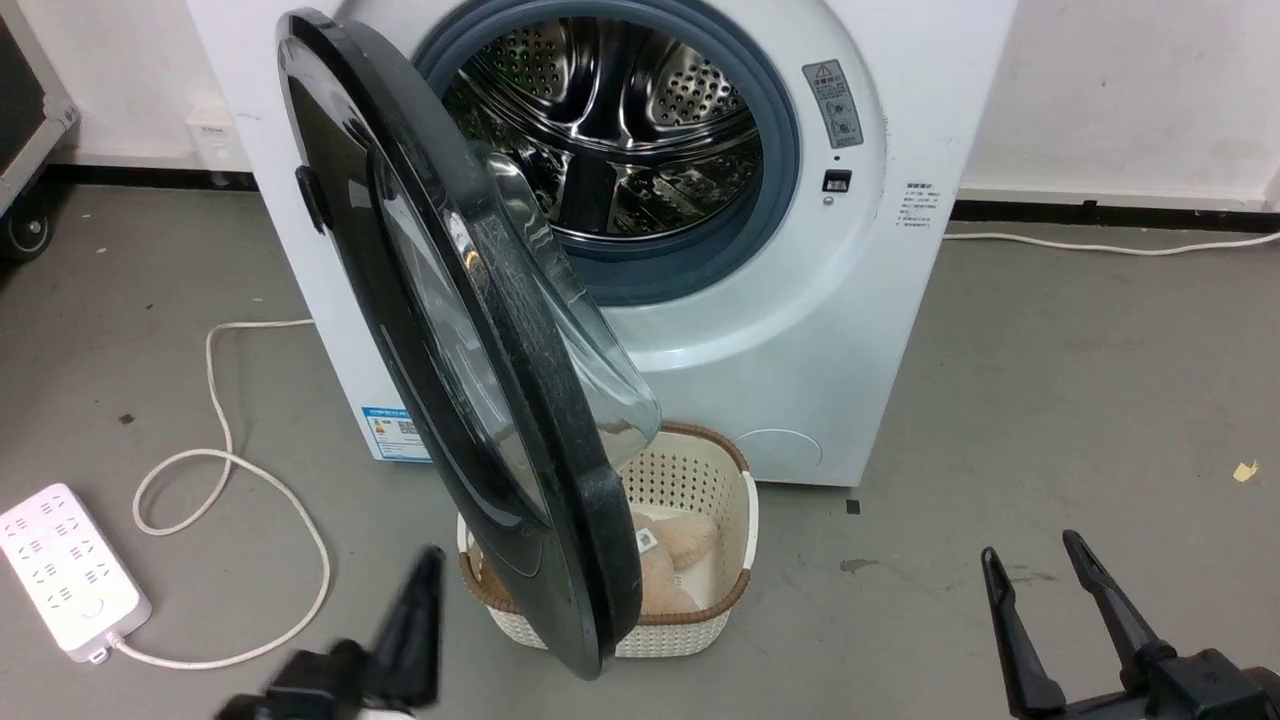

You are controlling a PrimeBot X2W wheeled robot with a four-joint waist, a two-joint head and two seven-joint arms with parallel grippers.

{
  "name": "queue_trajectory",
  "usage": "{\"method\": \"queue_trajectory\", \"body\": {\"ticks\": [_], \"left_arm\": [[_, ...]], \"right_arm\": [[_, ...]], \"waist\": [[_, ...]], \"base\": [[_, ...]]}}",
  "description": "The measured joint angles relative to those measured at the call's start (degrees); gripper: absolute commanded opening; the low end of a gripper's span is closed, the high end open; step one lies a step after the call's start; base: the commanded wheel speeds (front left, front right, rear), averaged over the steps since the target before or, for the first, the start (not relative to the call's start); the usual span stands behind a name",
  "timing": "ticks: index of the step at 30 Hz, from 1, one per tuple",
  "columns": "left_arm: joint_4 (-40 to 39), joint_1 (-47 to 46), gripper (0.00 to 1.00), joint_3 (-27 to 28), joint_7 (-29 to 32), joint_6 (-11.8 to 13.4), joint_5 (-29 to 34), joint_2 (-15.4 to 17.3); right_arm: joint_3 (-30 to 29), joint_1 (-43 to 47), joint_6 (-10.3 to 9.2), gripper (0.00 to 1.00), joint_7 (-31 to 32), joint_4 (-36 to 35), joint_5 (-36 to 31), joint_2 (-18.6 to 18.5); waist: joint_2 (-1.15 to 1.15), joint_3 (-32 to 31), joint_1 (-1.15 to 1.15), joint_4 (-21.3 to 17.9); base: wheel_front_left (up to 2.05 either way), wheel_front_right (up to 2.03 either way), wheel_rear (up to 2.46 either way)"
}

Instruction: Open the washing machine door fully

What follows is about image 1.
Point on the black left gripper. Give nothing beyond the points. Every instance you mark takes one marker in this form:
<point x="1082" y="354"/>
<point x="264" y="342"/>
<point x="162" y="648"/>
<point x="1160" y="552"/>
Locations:
<point x="310" y="685"/>

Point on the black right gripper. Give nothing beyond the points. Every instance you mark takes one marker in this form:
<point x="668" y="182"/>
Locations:
<point x="1200" y="690"/>

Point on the black round washing machine door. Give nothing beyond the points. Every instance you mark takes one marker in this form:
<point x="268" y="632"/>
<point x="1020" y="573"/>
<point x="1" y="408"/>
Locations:
<point x="545" y="420"/>

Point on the white front-load washing machine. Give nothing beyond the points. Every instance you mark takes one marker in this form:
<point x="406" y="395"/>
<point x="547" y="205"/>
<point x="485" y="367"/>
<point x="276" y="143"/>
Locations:
<point x="800" y="330"/>

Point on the small yellow paper scrap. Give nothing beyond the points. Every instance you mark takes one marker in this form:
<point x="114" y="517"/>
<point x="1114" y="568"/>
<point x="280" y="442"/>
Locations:
<point x="1245" y="471"/>

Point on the beige clothes in basket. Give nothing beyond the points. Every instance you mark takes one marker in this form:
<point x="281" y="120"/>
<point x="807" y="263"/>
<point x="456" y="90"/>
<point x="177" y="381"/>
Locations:
<point x="682" y="540"/>

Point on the white woven laundry basket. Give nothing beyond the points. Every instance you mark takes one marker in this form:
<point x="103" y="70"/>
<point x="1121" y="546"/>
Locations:
<point x="690" y="470"/>

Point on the white power strip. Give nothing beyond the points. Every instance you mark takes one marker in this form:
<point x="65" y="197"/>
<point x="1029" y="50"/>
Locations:
<point x="62" y="570"/>

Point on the black wheeled flight case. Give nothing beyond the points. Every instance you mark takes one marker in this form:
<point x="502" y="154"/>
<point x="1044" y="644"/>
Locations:
<point x="22" y="110"/>

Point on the white wall socket box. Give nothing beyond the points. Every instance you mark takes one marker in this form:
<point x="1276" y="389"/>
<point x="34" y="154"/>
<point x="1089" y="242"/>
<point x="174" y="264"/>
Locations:
<point x="212" y="140"/>

